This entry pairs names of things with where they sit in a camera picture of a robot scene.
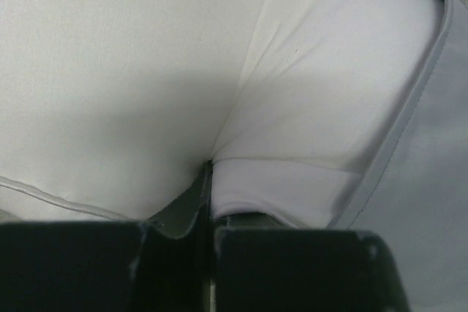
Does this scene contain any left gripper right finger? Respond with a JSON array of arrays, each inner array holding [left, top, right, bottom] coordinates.
[[214, 223, 410, 311]]

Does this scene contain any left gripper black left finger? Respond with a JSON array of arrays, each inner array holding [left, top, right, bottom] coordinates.
[[1, 164, 211, 311]]

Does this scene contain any grey satin pillowcase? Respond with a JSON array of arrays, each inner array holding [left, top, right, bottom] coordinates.
[[331, 0, 467, 311]]

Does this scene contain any white pillow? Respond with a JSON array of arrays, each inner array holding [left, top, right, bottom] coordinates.
[[1, 0, 444, 227]]

